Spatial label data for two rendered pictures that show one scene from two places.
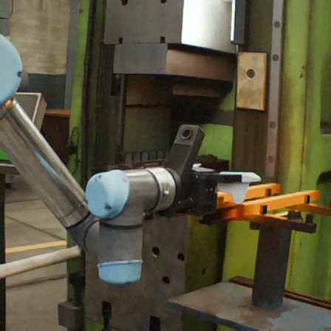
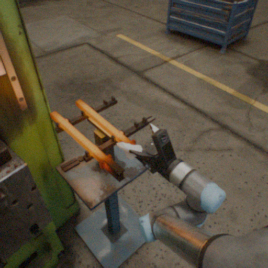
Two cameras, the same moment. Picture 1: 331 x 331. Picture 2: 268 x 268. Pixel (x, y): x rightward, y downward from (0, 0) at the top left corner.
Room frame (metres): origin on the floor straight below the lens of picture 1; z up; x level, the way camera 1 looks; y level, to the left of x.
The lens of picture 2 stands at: (1.13, 0.50, 1.63)
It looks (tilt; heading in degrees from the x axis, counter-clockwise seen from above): 43 degrees down; 278
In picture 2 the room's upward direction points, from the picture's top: straight up
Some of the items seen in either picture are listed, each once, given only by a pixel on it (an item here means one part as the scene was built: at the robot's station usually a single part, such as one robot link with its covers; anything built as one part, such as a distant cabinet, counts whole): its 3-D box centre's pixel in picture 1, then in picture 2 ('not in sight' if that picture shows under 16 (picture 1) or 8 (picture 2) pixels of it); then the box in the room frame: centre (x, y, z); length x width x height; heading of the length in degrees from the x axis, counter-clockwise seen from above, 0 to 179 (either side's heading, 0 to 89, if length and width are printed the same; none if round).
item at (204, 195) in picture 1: (184, 190); (162, 160); (1.11, -0.02, 1.04); 0.12 x 0.08 x 0.09; 138
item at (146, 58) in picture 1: (177, 63); not in sight; (1.98, 0.02, 1.32); 0.42 x 0.20 x 0.10; 147
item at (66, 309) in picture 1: (72, 315); not in sight; (2.10, 0.37, 0.36); 0.09 x 0.07 x 0.12; 57
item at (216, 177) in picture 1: (218, 177); not in sight; (1.12, -0.08, 1.06); 0.09 x 0.05 x 0.02; 102
